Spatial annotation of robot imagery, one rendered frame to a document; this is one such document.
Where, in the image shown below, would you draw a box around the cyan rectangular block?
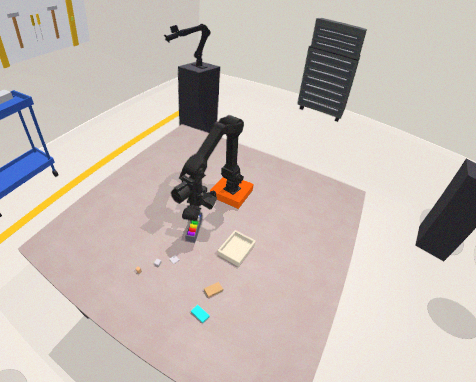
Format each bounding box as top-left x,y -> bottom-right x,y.
191,305 -> 209,323

